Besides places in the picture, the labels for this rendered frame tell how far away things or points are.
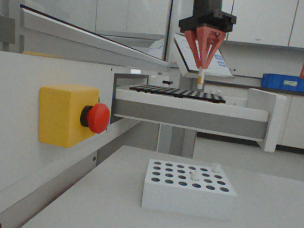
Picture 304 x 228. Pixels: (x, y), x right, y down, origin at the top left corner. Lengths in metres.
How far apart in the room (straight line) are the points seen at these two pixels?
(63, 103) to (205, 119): 0.29
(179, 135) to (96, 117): 1.33
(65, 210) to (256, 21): 3.84
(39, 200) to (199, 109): 0.32
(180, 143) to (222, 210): 1.27
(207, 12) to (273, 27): 3.58
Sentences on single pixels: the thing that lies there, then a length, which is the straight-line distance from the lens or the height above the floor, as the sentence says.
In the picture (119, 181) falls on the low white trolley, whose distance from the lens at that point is 0.39.
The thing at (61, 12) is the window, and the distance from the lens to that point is 0.36.
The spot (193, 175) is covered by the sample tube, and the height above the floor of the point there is 0.81.
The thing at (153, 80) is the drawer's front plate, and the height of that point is 0.91.
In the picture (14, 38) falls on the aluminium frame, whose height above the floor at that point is 0.96.
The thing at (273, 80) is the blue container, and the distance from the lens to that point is 3.78.
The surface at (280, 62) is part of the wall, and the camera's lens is 4.39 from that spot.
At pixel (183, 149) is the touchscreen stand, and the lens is 1.61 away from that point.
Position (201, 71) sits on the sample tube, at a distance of 0.48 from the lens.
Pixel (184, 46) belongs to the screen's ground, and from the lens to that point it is 1.45.
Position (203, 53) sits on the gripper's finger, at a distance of 0.47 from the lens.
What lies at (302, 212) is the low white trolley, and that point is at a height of 0.76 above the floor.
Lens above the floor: 0.94
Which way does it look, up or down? 11 degrees down
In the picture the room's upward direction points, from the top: 7 degrees clockwise
